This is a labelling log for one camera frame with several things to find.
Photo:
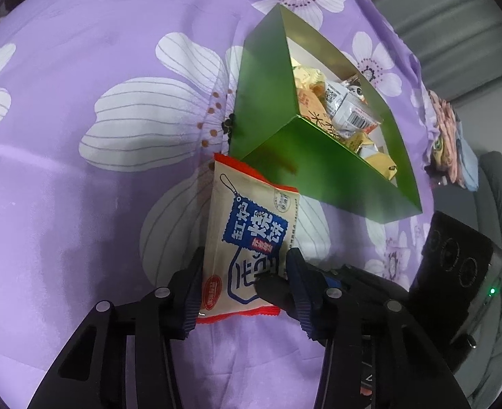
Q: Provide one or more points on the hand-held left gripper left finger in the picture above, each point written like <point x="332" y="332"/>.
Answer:
<point x="189" y="311"/>

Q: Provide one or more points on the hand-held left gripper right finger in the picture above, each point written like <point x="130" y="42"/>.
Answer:
<point x="308" y="306"/>

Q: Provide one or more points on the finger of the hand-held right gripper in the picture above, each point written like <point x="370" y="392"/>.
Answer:
<point x="274" y="292"/>
<point x="374" y="287"/>

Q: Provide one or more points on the cream packet with red edges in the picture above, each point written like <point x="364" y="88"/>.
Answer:
<point x="242" y="204"/>

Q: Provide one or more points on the yellow rice cracker packet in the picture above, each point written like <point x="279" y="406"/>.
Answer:
<point x="317" y="123"/>

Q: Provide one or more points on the white peanut packet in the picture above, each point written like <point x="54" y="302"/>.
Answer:
<point x="349" y="106"/>

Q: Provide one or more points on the green cardboard box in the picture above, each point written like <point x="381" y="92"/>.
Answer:
<point x="268" y="93"/>

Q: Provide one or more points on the grey sofa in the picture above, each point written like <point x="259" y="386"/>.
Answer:
<point x="496" y="187"/>

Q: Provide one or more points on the pile of folded clothes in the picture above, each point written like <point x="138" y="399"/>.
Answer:
<point x="444" y="136"/>

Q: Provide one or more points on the purple floral cloth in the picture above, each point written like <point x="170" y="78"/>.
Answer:
<point x="85" y="221"/>

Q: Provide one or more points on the grey curtain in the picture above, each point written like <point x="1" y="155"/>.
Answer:
<point x="425" y="8"/>

